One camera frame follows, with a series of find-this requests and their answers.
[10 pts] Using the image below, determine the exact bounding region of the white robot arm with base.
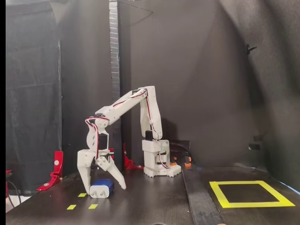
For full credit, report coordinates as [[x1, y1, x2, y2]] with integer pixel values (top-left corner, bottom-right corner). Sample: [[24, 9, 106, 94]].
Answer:
[[84, 85, 182, 178]]

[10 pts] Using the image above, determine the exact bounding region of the black rectangular box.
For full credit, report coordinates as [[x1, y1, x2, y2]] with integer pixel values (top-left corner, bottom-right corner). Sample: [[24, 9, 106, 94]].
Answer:
[[170, 140, 191, 155]]

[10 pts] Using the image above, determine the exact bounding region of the red corner bracket with bolt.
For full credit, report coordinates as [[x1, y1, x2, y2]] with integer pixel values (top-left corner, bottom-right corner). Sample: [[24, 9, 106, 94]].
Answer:
[[122, 142, 145, 170]]

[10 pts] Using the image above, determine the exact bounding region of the thin black cable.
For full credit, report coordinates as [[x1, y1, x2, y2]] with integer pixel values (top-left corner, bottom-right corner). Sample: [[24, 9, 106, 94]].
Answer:
[[6, 180, 22, 209]]

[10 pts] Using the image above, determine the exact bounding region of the black backdrop cloth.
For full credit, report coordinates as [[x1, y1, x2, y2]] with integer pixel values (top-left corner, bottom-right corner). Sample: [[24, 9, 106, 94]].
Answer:
[[57, 0, 300, 188]]

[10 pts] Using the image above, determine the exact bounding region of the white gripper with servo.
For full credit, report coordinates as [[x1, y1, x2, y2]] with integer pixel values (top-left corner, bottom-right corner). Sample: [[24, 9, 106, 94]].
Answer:
[[77, 149, 128, 195]]

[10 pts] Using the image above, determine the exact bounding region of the red clamp piece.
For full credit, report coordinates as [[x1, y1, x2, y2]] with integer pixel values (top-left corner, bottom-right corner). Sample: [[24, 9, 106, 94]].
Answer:
[[6, 169, 13, 199]]

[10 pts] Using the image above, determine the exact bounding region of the red angled metal bracket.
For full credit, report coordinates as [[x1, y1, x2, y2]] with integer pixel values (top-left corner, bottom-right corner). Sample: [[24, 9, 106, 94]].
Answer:
[[37, 150, 64, 191]]

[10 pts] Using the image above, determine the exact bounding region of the black mesh fabric panel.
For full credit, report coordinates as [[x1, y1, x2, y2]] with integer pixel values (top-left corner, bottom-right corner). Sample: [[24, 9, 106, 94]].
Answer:
[[6, 0, 62, 195]]

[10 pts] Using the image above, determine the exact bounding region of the blue and white charger block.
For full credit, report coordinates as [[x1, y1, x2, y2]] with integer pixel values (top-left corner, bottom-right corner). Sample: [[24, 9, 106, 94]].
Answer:
[[90, 179, 115, 199]]

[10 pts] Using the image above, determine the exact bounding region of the yellow tape square outline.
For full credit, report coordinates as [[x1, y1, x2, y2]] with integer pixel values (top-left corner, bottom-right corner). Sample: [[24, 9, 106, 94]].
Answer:
[[209, 180, 295, 209]]

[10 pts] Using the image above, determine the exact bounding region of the black flat table strip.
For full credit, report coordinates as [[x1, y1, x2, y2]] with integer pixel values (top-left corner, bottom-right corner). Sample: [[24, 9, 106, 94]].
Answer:
[[181, 166, 225, 225]]

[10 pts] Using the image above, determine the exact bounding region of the tall black foam post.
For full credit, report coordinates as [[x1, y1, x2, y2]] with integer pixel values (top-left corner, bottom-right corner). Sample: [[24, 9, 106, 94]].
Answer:
[[109, 0, 123, 171]]

